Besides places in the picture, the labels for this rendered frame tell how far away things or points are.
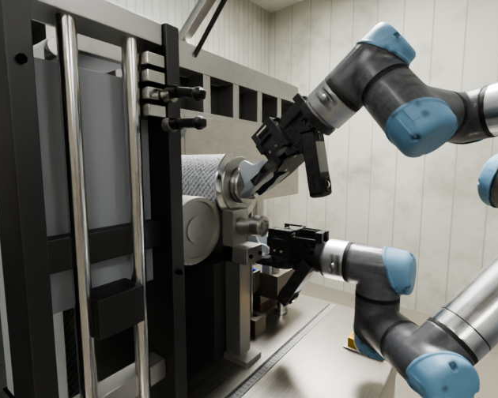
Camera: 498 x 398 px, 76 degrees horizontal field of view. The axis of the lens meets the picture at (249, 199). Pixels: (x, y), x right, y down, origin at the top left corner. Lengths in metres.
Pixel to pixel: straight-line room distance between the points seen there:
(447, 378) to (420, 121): 0.32
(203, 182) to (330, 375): 0.44
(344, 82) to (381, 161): 2.62
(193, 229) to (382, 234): 2.71
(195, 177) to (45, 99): 0.38
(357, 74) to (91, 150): 0.36
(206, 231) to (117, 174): 0.28
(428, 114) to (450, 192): 2.57
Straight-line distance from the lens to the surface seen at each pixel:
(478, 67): 3.07
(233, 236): 0.61
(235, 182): 0.62
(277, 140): 0.56
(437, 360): 0.52
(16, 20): 0.31
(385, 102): 0.47
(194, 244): 0.59
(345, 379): 0.69
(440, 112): 0.46
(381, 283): 0.59
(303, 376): 0.68
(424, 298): 3.23
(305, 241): 0.64
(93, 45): 0.45
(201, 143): 1.05
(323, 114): 0.52
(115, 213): 0.36
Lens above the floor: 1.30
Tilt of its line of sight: 7 degrees down
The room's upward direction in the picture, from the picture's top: straight up
